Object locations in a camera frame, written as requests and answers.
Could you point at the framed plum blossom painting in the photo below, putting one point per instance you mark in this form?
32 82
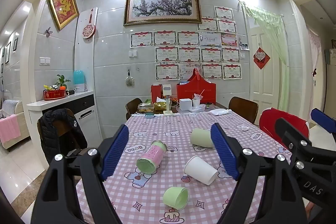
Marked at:
162 6

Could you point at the small green potted plant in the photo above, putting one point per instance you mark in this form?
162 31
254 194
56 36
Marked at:
61 81

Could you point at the pink blanket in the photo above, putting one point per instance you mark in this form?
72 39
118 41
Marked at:
9 129

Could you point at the white cup with straws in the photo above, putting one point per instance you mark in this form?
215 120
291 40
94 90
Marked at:
196 103

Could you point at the small teal box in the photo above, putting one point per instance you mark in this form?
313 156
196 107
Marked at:
150 115

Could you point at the pink patterned door curtain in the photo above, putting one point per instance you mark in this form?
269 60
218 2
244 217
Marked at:
313 56

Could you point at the wall of award certificates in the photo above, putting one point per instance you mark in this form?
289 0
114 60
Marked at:
189 54

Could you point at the small wall photo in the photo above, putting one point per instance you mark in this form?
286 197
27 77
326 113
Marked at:
244 47

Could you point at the brown wooden chair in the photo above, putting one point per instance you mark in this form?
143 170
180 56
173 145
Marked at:
242 108
132 106
39 132

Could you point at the gold snack box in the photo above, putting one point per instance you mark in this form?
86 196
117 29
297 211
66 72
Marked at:
159 106

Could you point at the black framed wall picture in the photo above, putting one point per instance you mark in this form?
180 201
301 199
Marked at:
15 44
8 52

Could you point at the blue and white humidifier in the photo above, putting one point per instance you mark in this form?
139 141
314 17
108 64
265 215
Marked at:
78 79

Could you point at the clear food container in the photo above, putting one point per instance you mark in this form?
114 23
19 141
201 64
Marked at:
146 108

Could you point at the white double light switch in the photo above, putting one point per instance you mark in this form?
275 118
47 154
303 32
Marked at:
44 61

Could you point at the white panel door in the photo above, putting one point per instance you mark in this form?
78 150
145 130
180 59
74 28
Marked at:
262 85

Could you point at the beige sofa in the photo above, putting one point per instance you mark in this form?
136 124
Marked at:
15 108

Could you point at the red tray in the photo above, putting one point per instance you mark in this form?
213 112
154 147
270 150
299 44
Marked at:
53 95

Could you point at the round pink fan ornament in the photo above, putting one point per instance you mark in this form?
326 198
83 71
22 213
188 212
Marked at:
88 31

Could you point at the white paper cup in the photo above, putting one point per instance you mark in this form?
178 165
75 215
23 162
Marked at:
199 169

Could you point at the pink checkered tablecloth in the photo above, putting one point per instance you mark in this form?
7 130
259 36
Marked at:
168 132

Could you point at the red diamond door decoration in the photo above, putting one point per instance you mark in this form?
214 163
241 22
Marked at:
261 58

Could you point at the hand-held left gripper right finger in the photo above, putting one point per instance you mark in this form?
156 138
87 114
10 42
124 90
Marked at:
224 153

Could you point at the white plastic bag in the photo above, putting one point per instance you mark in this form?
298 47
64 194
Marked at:
219 112

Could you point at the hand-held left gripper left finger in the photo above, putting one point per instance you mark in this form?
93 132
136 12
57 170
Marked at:
115 153

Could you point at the white sideboard cabinet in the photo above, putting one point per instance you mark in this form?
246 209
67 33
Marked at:
86 119

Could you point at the white wall socket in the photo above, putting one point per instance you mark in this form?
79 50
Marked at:
132 53

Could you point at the white desk lamp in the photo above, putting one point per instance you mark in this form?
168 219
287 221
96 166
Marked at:
167 90

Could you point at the light green sheer curtain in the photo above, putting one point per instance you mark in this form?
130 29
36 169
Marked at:
278 56

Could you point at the gold framed red picture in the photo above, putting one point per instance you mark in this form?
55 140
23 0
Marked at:
63 7

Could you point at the black puffer jacket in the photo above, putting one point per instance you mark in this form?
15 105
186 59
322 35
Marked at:
63 134

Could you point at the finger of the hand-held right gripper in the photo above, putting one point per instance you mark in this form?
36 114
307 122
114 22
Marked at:
324 119
288 132

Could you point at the butterfly wall decoration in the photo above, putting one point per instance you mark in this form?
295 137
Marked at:
48 31

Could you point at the hanging brush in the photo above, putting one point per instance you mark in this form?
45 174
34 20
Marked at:
129 81

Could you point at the small white box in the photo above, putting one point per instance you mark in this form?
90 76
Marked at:
185 104

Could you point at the red gift box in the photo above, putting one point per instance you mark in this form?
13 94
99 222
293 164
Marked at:
156 92

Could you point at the pink and green cup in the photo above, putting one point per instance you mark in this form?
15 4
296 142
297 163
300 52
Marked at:
153 154

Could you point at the light green cup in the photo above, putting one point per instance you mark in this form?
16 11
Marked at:
172 196
200 138

